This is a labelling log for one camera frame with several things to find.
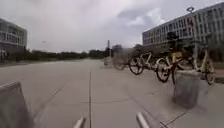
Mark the blurred distant bicycle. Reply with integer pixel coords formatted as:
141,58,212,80
111,53,130,71

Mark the thin distant pole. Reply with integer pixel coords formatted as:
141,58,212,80
106,39,111,58

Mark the bicycle with black wheels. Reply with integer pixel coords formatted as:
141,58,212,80
127,50,158,76

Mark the grey concrete slab pavement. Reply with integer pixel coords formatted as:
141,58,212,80
0,58,224,128

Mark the row of dark trees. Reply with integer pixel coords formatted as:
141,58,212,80
9,46,111,63

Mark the robot's own part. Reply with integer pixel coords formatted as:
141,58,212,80
135,112,151,128
72,116,87,128

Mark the dark tree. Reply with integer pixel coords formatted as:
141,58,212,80
165,31,183,51

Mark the grey concrete bollard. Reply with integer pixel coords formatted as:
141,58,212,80
171,69,210,110
0,81,33,128

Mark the long grey windowed building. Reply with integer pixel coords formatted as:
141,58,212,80
142,1,224,54

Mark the pale yellow bicycle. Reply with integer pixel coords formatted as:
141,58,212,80
171,42,217,86

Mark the large grey multi-storey building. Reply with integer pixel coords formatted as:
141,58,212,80
0,17,29,61

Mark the street lamp post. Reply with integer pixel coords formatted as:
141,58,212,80
186,5,199,69

